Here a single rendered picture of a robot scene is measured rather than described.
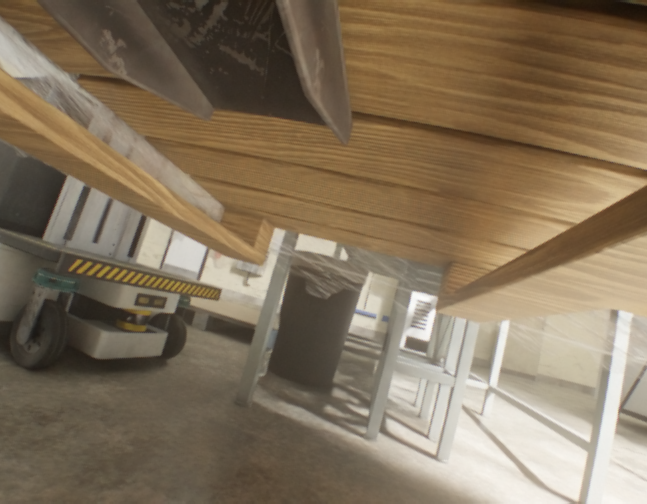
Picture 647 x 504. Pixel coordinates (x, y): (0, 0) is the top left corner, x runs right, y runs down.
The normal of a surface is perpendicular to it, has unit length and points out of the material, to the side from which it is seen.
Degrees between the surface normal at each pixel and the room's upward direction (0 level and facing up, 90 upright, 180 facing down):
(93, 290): 90
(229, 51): 178
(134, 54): 90
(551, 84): 178
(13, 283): 90
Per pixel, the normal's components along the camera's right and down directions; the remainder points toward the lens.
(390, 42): -0.26, 0.95
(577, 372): -0.13, -0.20
